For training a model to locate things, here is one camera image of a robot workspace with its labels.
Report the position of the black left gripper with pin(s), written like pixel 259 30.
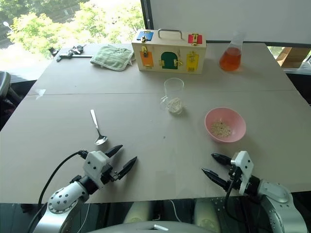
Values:
pixel 107 175

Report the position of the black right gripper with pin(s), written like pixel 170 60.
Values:
pixel 234 180

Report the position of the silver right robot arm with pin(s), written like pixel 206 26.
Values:
pixel 277 195

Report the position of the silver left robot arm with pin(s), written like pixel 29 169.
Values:
pixel 60 197

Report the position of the pile of pale grains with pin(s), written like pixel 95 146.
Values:
pixel 220 128

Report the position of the silver metal spoon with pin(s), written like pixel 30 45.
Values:
pixel 100 139

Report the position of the pale rounded robot leg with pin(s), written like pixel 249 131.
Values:
pixel 143 212
pixel 206 213

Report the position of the pink bowl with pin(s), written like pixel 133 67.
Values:
pixel 233 119

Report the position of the clear glass jar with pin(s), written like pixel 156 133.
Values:
pixel 173 88

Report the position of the green folded cloth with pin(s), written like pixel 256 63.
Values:
pixel 110 57

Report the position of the glass flask with orange liquid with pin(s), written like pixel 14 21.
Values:
pixel 230 60

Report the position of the grey metal bar tool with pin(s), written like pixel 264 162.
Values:
pixel 73 56

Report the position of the bunch of keys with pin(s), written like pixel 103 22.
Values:
pixel 76 50

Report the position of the wooden crate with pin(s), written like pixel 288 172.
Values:
pixel 290 57

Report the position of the grey chair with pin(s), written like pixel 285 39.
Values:
pixel 5 82

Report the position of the white board panel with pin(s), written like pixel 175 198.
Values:
pixel 218 17

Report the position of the white street lamp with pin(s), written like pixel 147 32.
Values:
pixel 6 24

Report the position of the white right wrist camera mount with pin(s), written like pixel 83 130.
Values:
pixel 246 167

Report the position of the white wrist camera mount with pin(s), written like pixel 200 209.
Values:
pixel 246 167
pixel 93 162

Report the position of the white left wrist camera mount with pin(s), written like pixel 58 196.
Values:
pixel 93 162

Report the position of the dark window frame post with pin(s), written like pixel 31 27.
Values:
pixel 144 17

